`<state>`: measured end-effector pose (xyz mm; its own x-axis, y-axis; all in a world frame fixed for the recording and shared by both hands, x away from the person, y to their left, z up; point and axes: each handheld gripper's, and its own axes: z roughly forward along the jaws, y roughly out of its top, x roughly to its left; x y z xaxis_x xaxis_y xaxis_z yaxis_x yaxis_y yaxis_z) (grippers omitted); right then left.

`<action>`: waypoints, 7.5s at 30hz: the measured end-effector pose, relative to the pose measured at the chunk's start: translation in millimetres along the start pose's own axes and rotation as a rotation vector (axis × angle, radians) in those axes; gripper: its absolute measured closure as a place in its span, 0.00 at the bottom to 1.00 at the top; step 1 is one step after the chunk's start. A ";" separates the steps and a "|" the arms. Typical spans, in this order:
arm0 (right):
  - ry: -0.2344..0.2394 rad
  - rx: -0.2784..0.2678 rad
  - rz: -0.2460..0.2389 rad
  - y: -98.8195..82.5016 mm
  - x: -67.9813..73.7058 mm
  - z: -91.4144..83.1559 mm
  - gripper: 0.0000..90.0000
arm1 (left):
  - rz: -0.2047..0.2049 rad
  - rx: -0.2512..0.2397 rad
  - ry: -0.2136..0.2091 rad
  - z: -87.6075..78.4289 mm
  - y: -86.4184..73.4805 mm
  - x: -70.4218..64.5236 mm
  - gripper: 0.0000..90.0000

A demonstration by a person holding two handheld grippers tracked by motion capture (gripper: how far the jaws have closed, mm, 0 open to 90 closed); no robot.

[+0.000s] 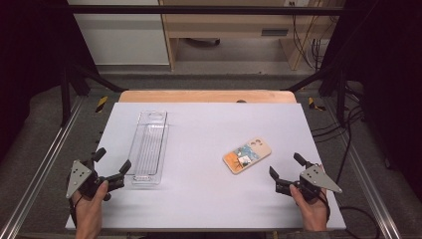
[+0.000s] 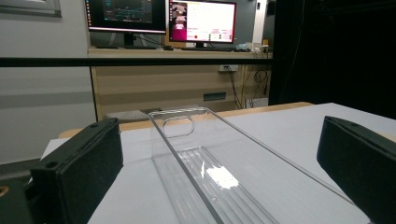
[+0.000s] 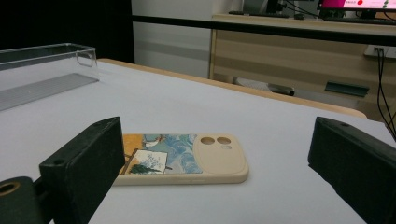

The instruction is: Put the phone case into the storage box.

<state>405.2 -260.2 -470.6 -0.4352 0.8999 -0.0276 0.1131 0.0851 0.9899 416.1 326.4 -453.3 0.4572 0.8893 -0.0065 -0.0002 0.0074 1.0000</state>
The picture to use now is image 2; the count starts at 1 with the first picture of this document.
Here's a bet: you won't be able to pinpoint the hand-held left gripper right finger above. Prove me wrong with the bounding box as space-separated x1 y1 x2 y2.
316 115 396 224

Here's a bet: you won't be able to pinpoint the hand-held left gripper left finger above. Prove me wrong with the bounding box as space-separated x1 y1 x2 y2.
30 117 124 224

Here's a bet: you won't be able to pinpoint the clear plastic storage bin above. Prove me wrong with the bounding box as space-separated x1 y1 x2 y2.
148 106 372 224

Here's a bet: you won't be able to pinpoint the grey chair seat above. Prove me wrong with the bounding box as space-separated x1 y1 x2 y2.
105 107 163 124

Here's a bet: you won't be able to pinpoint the light wooden desk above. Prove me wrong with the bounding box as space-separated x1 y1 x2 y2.
88 46 275 120

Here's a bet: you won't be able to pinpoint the black curtain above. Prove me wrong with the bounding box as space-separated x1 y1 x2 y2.
268 0 396 119

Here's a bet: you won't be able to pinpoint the black keyboard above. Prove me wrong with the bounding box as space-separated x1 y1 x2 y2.
181 46 235 52
96 45 158 50

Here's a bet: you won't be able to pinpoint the dark-screen computer monitor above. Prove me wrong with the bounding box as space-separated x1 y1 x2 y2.
84 0 167 49

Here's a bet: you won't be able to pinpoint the grey framed board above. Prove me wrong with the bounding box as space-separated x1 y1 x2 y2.
0 0 63 18

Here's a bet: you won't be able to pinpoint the white power socket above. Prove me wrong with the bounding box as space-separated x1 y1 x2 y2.
218 64 239 73

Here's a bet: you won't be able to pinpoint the bright-screen computer monitor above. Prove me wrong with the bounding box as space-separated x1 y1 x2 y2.
168 0 237 49

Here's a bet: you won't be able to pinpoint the black cables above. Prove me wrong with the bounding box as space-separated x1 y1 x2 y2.
223 65 270 110

